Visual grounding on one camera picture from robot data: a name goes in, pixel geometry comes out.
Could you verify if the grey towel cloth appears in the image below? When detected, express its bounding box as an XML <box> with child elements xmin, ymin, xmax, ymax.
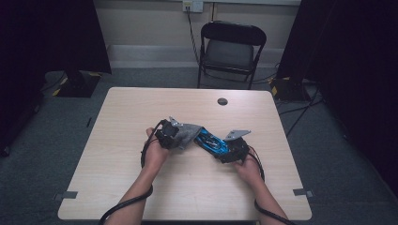
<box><xmin>175</xmin><ymin>123</ymin><xmax>204</xmax><ymax>150</ymax></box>

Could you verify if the black striped wall cable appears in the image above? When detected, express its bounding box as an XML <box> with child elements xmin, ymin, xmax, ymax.
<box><xmin>186</xmin><ymin>6</ymin><xmax>201</xmax><ymax>64</ymax></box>

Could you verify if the black folding chair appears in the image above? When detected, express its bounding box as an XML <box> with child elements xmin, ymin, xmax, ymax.
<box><xmin>196</xmin><ymin>20</ymin><xmax>268</xmax><ymax>91</ymax></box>

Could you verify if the black curtain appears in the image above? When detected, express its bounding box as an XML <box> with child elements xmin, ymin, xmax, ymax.
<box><xmin>0</xmin><ymin>0</ymin><xmax>113</xmax><ymax>158</ymax></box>
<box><xmin>276</xmin><ymin>0</ymin><xmax>398</xmax><ymax>198</ymax></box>

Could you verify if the right hand-held gripper cable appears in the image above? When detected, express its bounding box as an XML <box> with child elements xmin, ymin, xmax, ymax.
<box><xmin>248</xmin><ymin>144</ymin><xmax>297</xmax><ymax>225</ymax></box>

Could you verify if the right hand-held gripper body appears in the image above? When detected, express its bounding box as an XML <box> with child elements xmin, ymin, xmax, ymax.
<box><xmin>223</xmin><ymin>129</ymin><xmax>252</xmax><ymax>163</ymax></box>

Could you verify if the person's right hand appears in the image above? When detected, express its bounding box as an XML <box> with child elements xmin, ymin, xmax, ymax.
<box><xmin>233</xmin><ymin>149</ymin><xmax>264</xmax><ymax>186</ymax></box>

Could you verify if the hand-held gripper cable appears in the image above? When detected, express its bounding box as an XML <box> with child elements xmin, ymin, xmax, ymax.
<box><xmin>248</xmin><ymin>144</ymin><xmax>297</xmax><ymax>225</ymax></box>
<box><xmin>99</xmin><ymin>119</ymin><xmax>167</xmax><ymax>225</ymax></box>

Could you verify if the black stand base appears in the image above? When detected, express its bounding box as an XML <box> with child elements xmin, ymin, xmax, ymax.
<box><xmin>270</xmin><ymin>76</ymin><xmax>312</xmax><ymax>102</ymax></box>
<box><xmin>55</xmin><ymin>70</ymin><xmax>101</xmax><ymax>98</ymax></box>

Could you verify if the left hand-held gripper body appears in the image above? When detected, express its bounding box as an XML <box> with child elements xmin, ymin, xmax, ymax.
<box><xmin>155</xmin><ymin>116</ymin><xmax>184</xmax><ymax>149</ymax></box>

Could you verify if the blue and black toy car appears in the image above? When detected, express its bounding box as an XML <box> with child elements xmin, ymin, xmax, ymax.
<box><xmin>194</xmin><ymin>127</ymin><xmax>232</xmax><ymax>157</ymax></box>

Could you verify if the grey tape strip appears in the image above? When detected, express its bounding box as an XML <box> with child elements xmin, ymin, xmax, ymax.
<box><xmin>293</xmin><ymin>187</ymin><xmax>314</xmax><ymax>199</ymax></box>
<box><xmin>54</xmin><ymin>190</ymin><xmax>79</xmax><ymax>202</ymax></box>

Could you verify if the person's left hand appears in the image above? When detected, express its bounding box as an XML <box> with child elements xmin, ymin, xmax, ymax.
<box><xmin>143</xmin><ymin>127</ymin><xmax>170</xmax><ymax>172</ymax></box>

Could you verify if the left hand-held gripper cable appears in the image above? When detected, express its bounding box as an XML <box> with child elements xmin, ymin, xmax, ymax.
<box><xmin>99</xmin><ymin>119</ymin><xmax>167</xmax><ymax>225</ymax></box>

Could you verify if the black floor cable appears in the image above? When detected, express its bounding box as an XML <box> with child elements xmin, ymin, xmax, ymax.
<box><xmin>278</xmin><ymin>87</ymin><xmax>325</xmax><ymax>139</ymax></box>

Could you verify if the white wall socket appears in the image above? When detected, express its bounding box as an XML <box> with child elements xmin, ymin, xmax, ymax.
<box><xmin>182</xmin><ymin>0</ymin><xmax>205</xmax><ymax>13</ymax></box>

